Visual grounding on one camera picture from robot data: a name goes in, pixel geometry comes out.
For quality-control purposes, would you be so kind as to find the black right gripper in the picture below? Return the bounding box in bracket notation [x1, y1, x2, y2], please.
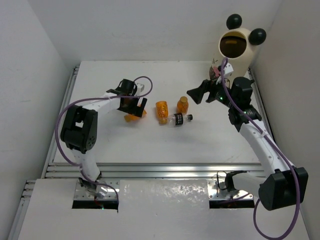
[187, 73, 237, 108]

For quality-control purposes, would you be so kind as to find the orange juice bottle plain label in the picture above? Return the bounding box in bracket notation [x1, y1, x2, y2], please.
[124, 109, 147, 123]

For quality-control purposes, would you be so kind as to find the orange fruit label bottle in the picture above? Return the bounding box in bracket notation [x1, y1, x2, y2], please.
[155, 101, 169, 125]

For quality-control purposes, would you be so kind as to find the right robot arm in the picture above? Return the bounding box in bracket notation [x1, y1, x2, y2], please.
[186, 77, 309, 211]

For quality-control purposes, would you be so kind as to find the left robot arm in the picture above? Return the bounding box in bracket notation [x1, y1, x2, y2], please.
[54, 79, 147, 198]

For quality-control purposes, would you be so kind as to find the cream panda bin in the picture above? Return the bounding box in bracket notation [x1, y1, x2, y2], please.
[209, 13, 267, 84]

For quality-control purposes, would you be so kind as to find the orange bottle with gold cap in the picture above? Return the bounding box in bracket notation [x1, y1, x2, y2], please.
[176, 96, 189, 115]

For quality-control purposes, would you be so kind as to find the clear bottle black label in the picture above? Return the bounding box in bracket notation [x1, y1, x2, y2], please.
[168, 113, 193, 127]

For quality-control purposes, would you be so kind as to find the white foam block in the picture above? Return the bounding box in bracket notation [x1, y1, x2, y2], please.
[119, 179, 209, 213]

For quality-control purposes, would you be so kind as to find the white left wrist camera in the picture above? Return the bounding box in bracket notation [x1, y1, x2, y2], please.
[136, 83, 145, 92]

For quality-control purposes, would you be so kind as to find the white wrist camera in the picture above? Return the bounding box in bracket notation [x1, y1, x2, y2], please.
[136, 83, 145, 92]
[217, 63, 234, 83]

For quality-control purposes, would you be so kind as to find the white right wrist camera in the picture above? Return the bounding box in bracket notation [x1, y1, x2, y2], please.
[217, 63, 234, 83]

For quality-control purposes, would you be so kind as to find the left aluminium side rail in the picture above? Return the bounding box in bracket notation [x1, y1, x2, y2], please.
[49, 63, 81, 151]

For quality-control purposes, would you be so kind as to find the aluminium side rail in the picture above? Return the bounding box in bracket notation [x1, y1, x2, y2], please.
[247, 68, 275, 140]
[49, 63, 81, 151]

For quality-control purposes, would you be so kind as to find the right aluminium side rail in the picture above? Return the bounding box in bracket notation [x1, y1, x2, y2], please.
[247, 68, 275, 140]

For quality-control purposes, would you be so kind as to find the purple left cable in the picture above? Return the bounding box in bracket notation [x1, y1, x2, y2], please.
[54, 76, 154, 168]

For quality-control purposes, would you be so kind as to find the aluminium table rail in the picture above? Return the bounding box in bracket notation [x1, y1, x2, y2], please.
[44, 162, 268, 180]

